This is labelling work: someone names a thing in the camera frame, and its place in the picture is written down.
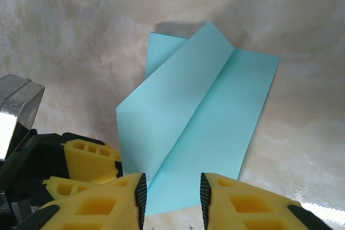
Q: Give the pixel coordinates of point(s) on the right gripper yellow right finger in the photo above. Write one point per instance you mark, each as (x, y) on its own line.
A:
(242, 211)

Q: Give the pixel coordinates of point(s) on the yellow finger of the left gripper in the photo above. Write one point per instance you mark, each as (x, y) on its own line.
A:
(62, 187)
(91, 165)

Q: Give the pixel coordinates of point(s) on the light blue paper sheet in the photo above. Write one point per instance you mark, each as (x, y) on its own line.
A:
(194, 111)

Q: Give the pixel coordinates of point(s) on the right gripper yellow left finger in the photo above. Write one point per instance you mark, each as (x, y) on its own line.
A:
(102, 208)

